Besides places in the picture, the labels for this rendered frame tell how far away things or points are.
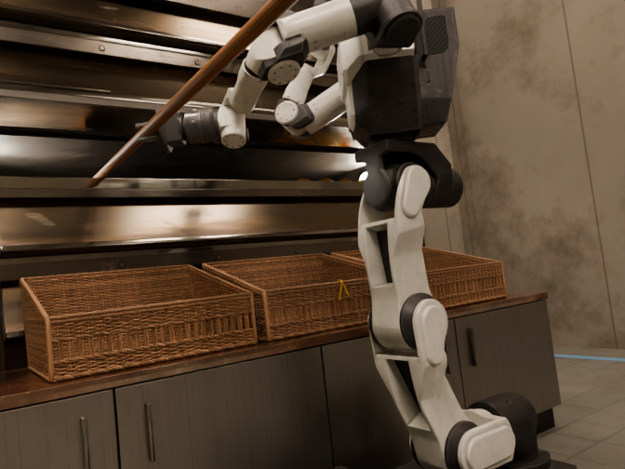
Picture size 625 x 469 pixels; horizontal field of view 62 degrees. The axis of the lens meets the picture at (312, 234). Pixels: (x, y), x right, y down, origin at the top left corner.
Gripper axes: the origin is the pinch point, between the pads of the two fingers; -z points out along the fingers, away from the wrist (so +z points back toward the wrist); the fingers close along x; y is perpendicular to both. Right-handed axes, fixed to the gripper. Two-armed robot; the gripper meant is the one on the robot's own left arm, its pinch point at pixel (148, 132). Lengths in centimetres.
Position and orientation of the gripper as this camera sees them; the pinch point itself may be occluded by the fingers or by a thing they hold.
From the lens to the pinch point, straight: 148.6
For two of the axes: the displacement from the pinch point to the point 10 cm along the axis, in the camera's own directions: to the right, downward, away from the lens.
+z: 9.9, -1.1, -0.1
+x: 1.0, 9.9, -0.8
